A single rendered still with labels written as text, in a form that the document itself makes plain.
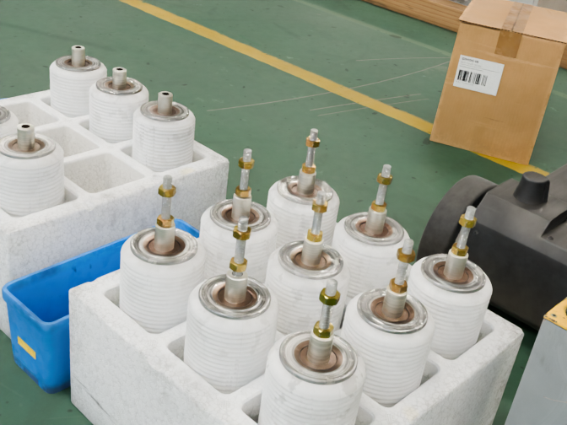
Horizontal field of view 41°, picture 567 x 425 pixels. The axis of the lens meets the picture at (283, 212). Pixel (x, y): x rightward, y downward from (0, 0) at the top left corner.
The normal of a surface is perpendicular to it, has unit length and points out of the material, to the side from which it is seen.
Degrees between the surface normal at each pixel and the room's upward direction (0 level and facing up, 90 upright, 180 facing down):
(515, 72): 90
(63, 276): 88
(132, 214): 90
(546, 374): 90
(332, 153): 0
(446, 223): 55
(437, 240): 73
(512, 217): 45
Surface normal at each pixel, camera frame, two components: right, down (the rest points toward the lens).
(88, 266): 0.73, 0.39
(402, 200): 0.12, -0.86
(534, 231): -0.39, -0.40
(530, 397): -0.69, 0.29
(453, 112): -0.35, 0.41
